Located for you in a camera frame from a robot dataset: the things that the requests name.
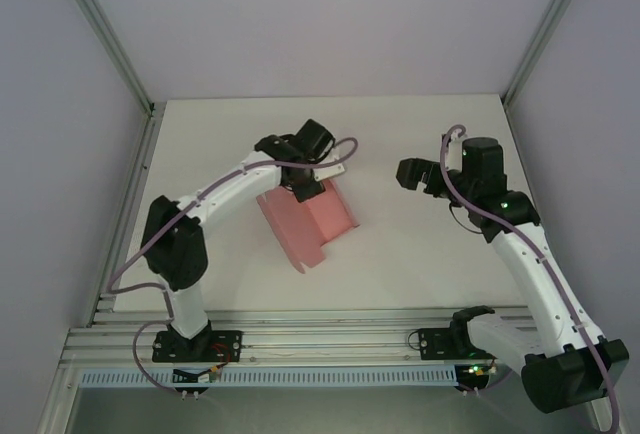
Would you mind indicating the pink paper box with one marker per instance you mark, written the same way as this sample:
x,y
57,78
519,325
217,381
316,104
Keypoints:
x,y
300,234

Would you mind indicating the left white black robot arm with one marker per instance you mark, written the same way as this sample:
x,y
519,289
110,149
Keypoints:
x,y
225,189

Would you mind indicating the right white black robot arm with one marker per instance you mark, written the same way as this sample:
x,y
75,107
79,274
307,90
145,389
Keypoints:
x,y
540,274

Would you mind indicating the aluminium mounting rails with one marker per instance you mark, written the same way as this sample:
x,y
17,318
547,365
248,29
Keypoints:
x,y
325,334

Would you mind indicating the right small controller board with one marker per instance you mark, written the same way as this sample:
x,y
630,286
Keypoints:
x,y
475,376

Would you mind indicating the small controller board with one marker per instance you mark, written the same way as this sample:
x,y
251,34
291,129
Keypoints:
x,y
197,378
475,376

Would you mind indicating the left small controller board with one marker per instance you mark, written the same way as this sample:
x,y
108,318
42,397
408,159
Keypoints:
x,y
197,378

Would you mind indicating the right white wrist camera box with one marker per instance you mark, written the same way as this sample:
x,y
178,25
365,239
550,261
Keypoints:
x,y
455,151

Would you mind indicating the right aluminium frame post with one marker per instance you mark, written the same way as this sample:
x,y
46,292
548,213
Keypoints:
x,y
545,29

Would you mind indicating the aluminium frame post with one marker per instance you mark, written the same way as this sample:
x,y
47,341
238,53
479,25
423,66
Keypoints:
x,y
545,29
100,29

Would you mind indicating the left aluminium side rail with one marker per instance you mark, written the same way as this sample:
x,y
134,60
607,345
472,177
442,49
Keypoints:
x,y
145,154

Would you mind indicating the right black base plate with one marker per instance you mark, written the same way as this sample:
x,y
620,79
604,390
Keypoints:
x,y
435,346

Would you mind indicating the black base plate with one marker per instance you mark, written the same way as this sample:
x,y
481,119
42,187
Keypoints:
x,y
225,341
435,346

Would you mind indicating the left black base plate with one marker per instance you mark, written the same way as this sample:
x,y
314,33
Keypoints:
x,y
225,341

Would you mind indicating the left aluminium frame post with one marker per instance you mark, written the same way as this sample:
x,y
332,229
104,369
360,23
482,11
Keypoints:
x,y
100,29

